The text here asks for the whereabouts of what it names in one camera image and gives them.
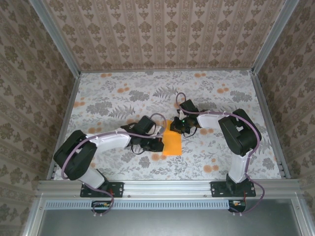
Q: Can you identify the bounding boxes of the orange paper sheet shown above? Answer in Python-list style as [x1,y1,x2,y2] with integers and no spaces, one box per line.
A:
[162,119,183,156]

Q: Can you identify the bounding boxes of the thin black right gripper cable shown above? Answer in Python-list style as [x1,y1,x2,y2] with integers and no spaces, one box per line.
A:
[181,125,200,138]

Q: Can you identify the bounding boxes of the aluminium corner post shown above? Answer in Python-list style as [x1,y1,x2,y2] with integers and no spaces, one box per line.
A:
[29,0,82,77]
[251,0,301,74]

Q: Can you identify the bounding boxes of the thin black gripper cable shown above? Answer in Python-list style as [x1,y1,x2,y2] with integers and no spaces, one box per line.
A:
[181,125,200,138]
[130,144,149,155]

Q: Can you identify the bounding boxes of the thin aluminium back rail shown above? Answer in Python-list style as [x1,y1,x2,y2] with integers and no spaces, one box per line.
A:
[80,68,253,74]

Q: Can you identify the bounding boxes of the floral patterned table cover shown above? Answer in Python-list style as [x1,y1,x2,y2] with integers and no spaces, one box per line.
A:
[53,70,283,181]

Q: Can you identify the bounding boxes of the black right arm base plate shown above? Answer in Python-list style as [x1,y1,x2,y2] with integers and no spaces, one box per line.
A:
[210,181,256,198]

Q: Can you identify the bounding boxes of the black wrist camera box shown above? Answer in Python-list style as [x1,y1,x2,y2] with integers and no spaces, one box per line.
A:
[179,99,199,116]
[136,116,155,135]

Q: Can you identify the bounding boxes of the thin black left gripper cable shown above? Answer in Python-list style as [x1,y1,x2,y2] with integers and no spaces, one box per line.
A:
[130,144,149,155]

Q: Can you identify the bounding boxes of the long aluminium mounting rail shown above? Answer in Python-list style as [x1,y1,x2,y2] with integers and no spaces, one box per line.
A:
[36,179,302,197]

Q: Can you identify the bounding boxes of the white left camera mount bracket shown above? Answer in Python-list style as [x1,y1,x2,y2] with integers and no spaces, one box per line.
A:
[152,122,166,137]

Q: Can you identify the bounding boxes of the black controller board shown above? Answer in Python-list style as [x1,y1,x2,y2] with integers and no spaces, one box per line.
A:
[228,199,247,212]
[91,200,112,213]

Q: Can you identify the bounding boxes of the aluminium side rail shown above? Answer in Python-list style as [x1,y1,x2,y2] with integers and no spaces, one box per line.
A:
[46,72,82,181]
[251,71,291,179]

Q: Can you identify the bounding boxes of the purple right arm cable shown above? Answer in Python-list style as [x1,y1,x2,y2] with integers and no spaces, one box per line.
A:
[175,92,265,217]

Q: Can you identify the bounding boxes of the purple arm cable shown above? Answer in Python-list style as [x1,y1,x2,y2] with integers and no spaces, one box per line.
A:
[175,92,265,217]
[61,113,167,218]

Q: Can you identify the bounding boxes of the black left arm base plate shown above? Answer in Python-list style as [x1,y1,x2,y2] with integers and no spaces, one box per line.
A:
[80,181,125,198]

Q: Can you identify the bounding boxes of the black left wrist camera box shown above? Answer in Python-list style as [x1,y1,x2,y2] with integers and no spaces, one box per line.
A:
[136,116,155,135]

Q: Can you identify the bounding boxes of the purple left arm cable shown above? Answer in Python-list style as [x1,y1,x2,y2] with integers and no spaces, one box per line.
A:
[61,113,167,218]

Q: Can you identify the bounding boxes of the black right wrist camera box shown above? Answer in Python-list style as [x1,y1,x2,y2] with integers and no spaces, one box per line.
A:
[179,99,199,116]

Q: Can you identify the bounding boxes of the slotted grey cable duct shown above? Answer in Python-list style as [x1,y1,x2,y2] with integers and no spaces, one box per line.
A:
[45,199,228,210]

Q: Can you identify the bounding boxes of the grey sheet metal panel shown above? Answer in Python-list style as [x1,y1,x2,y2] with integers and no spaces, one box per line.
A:
[36,208,303,236]

